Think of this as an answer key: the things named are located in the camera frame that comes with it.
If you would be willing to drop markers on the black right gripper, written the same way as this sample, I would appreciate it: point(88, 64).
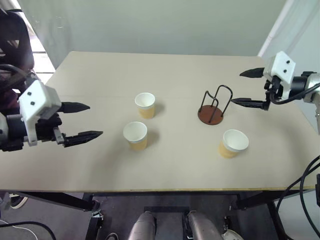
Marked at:
point(275, 87)

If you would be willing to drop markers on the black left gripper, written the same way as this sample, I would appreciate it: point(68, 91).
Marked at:
point(46, 127)

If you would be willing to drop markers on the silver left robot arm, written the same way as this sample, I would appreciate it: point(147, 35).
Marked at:
point(11, 132)

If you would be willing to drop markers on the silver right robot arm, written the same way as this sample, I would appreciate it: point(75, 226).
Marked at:
point(310, 86)

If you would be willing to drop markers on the tan paper cup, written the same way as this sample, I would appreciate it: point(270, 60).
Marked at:
point(232, 145)
point(135, 136)
point(145, 105)

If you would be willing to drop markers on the person in dark clothing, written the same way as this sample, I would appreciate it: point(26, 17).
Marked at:
point(12, 50)

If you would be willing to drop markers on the black sneaker with white sole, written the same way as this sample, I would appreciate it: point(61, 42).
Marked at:
point(18, 202)

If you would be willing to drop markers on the dark shoe with white trim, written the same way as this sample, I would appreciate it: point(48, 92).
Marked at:
point(111, 236)

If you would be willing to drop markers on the grey rounded robot leg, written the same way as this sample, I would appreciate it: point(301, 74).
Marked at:
point(203, 226)
point(142, 226)

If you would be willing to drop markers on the white rounded floor object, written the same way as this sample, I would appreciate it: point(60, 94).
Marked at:
point(231, 235)

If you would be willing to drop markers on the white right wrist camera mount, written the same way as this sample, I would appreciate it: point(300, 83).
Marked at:
point(281, 66)

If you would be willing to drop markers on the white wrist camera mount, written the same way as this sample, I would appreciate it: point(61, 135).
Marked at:
point(281, 66)
point(37, 102)

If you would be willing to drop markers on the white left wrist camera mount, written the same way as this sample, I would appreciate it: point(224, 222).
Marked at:
point(37, 102)

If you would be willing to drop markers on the black metal table frame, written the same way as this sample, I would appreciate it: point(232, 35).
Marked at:
point(75, 201)

